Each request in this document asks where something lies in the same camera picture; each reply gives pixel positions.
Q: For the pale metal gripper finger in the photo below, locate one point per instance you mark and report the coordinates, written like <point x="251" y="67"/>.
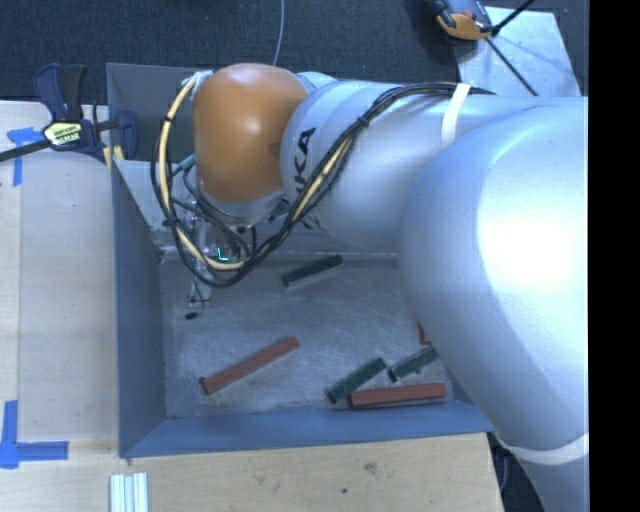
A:
<point x="205" y="286"/>
<point x="194" y="290"/>

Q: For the grey metal bin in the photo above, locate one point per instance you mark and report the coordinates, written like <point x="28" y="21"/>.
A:
<point x="140" y="325"/>

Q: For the red-brown flat block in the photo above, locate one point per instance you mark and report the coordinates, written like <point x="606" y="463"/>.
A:
<point x="397" y="395"/>
<point x="424" y="336"/>
<point x="250" y="365"/>

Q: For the dark green flat block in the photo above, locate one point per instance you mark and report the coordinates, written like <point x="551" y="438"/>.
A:
<point x="312" y="270"/>
<point x="357" y="380"/>
<point x="414" y="363"/>

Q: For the pale wood flat board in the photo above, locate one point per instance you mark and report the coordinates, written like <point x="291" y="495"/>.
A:
<point x="65" y="300"/>

